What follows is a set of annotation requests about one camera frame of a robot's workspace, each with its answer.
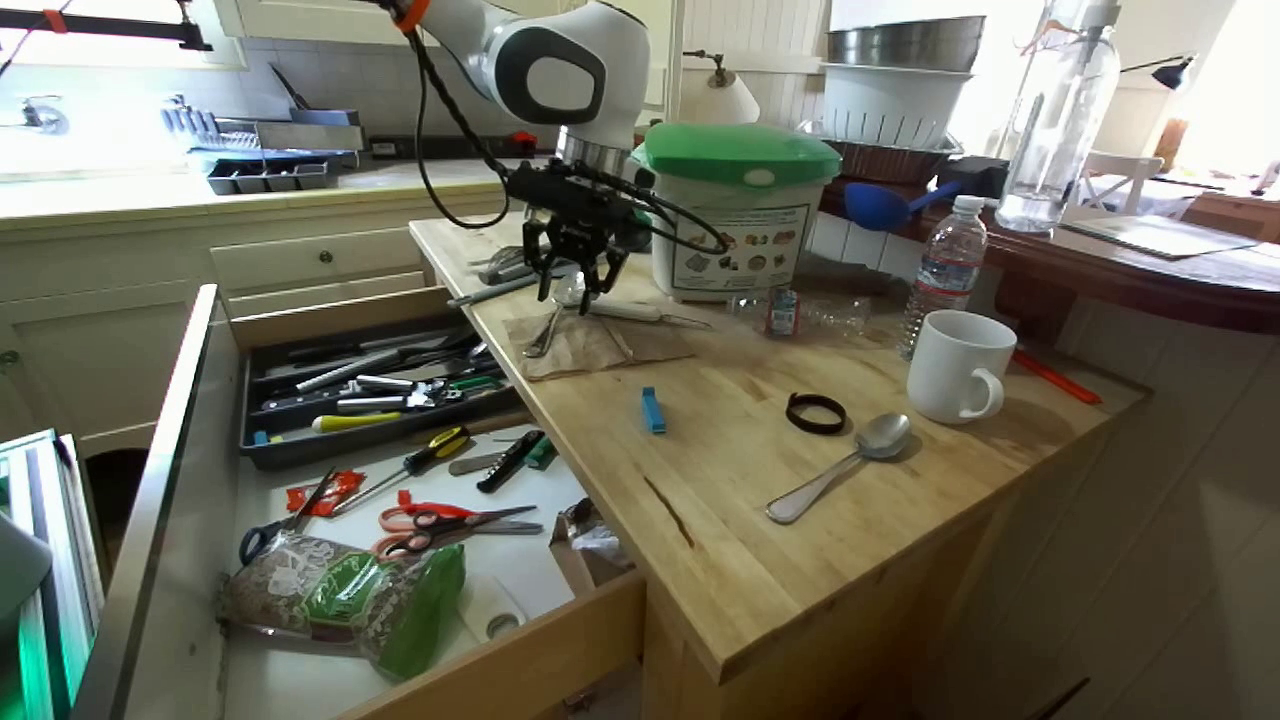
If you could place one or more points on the small cardboard box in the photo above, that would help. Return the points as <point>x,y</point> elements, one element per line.
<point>593,546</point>

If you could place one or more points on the grey metal spatula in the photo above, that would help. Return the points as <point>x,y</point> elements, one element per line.
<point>487,289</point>

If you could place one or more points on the black window bar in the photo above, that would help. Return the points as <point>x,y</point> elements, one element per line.
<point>134,27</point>

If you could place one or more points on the black ice cube tray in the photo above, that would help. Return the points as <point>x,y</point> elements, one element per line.
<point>264,173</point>

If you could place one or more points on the white shade table lamp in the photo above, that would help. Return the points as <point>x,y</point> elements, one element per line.
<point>715,99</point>

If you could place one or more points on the open wooden kitchen drawer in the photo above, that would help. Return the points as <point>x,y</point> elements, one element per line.
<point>534,675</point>

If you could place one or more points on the small blue cylinder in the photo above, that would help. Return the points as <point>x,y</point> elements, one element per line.
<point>652,408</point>

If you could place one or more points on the metal can opener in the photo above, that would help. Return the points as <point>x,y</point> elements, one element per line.
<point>427,394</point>

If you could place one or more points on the black cutlery tray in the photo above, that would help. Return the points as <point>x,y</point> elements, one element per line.
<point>287,451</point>

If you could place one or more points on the white round plastic gadget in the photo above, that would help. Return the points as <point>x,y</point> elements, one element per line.
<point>495,613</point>

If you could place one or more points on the black desk lamp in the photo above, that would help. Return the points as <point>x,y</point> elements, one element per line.
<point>1162,70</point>

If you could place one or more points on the round dark wooden table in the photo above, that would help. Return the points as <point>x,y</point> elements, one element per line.
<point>1135,286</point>

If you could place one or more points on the tall clear glass bottle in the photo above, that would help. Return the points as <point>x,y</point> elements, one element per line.
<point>1061,122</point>

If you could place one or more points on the white paper sheet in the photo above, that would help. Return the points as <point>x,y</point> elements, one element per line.
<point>1152,232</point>

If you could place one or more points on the chrome faucet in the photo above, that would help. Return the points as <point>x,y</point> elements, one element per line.
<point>47,119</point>

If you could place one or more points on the small jar with blue label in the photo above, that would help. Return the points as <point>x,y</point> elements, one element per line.
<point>783,315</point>

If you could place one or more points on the yellow black screwdriver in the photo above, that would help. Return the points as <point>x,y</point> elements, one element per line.
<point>443,447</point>

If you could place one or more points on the wooden butcher block island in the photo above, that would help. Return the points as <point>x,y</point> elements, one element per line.
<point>852,640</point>

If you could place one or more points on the black kitchen tongs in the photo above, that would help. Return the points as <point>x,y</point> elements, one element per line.
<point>500,264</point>

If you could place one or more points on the grey flat stick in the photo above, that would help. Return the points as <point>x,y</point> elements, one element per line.
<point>466,467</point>

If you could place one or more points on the large metal spoon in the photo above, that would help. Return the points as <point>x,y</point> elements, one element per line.
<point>883,436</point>

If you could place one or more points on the blue rubber glove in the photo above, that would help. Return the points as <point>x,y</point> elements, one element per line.
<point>883,206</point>

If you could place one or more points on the blue grey dish rack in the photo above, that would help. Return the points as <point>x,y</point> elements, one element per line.
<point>301,135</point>

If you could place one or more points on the white bin with green lid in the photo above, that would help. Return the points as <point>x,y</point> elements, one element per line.
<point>744,225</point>

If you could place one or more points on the white ceramic mug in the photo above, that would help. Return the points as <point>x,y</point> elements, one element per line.
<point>954,362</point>

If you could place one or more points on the metal mixing bowl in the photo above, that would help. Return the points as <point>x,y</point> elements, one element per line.
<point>905,41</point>

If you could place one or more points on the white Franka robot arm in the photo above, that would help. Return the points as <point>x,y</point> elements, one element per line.
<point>625,54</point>

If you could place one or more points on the white plastic crate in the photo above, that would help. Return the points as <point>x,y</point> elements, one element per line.
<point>852,240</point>

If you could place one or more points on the green clear snack bag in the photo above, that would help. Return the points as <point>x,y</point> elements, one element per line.
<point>335,593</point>

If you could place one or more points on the small plastic water bottle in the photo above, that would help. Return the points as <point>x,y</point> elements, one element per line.
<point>948,264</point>

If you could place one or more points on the grey metal rack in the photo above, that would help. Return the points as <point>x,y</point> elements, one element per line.
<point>55,533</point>

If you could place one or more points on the red pen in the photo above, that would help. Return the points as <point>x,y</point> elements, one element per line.
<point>1061,380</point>

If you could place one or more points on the round cabinet knob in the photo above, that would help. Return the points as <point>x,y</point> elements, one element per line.
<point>326,255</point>

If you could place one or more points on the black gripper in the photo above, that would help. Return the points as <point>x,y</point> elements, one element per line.
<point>584,215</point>

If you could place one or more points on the white kitchen cabinet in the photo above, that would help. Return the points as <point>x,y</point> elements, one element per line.
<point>106,320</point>

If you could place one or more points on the small green tool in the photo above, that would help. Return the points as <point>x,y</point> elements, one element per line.
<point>542,451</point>

